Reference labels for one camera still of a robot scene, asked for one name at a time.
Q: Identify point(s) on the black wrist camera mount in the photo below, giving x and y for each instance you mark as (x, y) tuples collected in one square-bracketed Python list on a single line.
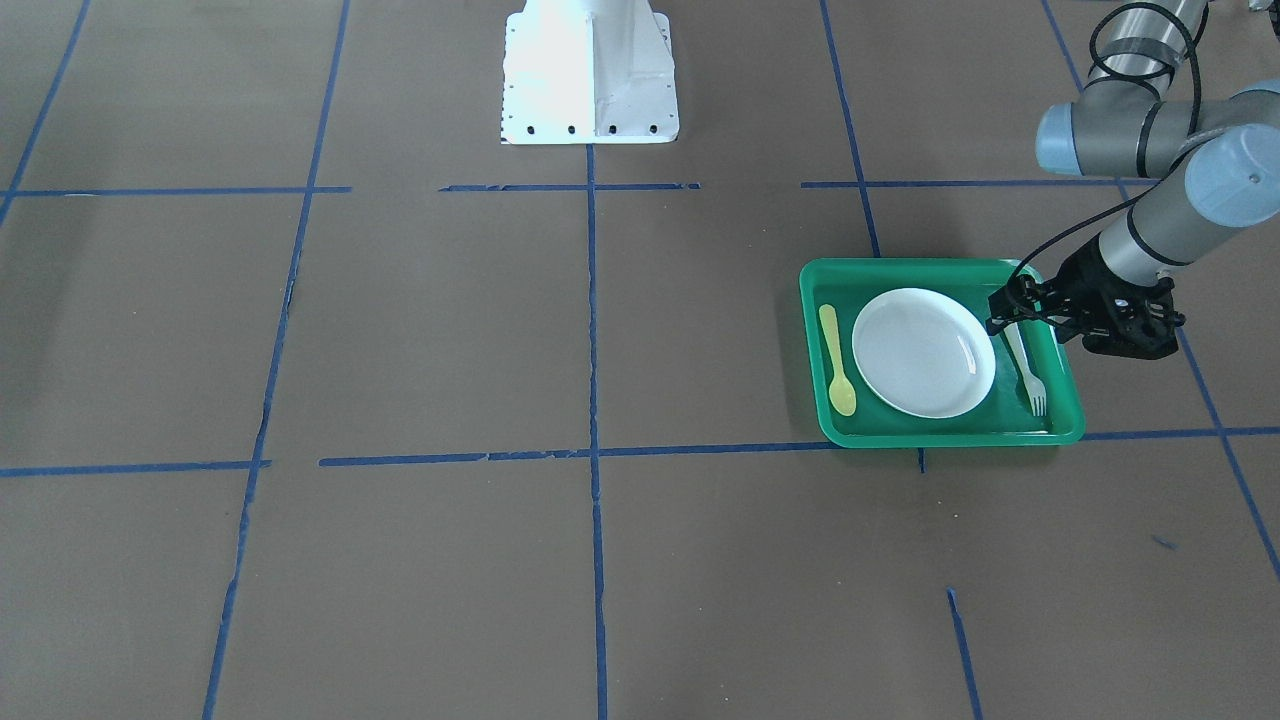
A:
[(1134, 321)]

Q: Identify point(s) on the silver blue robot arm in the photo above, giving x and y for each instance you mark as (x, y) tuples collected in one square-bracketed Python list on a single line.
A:
[(1214, 168)]

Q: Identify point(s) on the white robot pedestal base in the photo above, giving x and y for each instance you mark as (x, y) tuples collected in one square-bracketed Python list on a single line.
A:
[(577, 72)]

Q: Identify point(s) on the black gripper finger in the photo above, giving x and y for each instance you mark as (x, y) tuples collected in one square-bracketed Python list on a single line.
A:
[(997, 323), (1025, 295)]

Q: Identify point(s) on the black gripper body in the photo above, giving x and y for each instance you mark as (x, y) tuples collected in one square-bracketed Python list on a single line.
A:
[(1083, 274)]

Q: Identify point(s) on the translucent plastic fork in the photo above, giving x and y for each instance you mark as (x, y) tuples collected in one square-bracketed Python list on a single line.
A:
[(1031, 383)]

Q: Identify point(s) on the green plastic tray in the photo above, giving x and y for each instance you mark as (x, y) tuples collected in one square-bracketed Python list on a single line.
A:
[(1003, 418)]

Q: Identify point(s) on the white round plate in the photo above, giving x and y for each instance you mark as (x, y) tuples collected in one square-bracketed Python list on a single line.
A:
[(923, 353)]

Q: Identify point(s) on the yellow plastic spoon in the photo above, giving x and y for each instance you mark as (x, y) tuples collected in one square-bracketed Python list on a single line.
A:
[(841, 394)]

